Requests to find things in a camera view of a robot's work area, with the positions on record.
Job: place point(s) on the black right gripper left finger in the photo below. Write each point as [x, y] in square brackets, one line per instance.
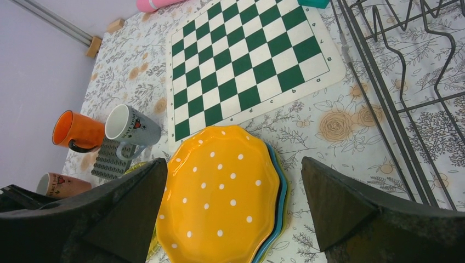
[89, 227]

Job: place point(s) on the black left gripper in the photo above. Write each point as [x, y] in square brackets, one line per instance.
[14, 198]

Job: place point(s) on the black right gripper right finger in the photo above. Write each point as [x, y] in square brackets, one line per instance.
[355, 222]

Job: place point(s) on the pink cup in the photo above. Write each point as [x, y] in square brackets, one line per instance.
[61, 186]

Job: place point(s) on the blue dotted plate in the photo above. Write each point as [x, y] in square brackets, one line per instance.
[273, 156]

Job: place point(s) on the orange mug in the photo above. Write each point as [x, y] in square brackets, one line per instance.
[78, 132]

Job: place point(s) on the clear plastic cup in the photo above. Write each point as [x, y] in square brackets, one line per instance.
[129, 126]

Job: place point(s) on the yellow dotted plate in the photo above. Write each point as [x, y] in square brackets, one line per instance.
[220, 197]

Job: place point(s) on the dark grey building baseplate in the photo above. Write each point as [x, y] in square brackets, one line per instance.
[108, 165]

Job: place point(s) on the floral table mat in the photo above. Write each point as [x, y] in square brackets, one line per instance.
[332, 125]

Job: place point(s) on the corner wooden block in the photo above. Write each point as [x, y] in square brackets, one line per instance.
[94, 47]

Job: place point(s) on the green white chessboard mat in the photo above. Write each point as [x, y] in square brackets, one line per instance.
[232, 61]

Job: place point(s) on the left tan wooden block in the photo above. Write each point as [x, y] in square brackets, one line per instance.
[115, 25]

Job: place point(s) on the pink wand massager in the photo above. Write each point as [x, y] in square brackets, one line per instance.
[149, 6]

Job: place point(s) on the teal small block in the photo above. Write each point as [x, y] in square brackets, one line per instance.
[320, 4]

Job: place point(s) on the black wire dish rack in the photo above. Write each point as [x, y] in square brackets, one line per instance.
[408, 59]

